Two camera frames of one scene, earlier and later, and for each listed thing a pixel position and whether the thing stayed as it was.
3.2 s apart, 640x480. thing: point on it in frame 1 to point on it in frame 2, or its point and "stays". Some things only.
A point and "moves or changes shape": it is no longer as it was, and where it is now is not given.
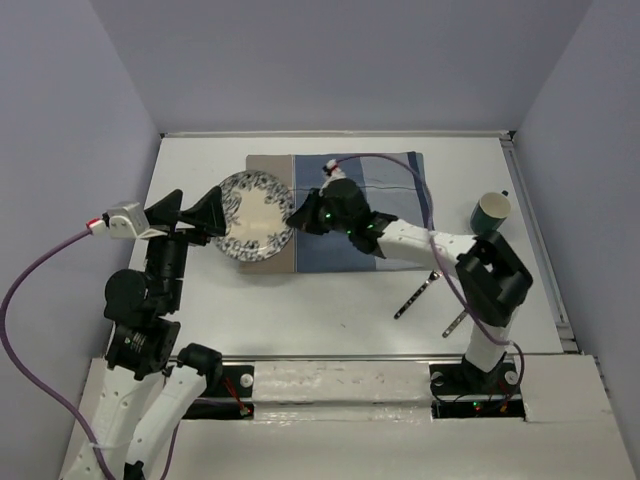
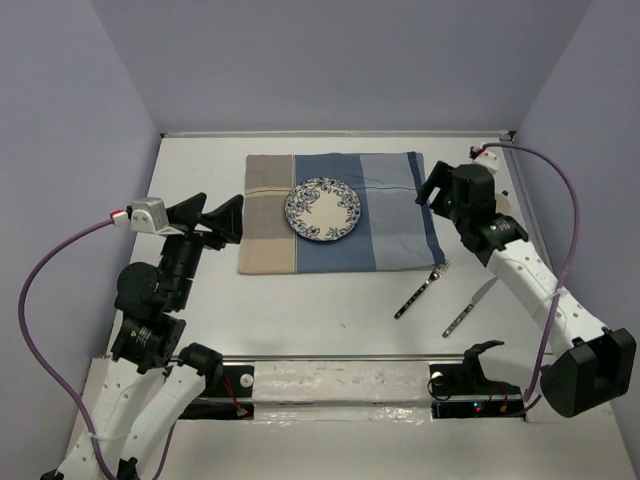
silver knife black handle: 455,323 stays
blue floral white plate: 256,207 moves or changes shape
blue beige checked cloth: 394,184 stays
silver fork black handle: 433,276 stays
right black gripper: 303,217 to 438,178
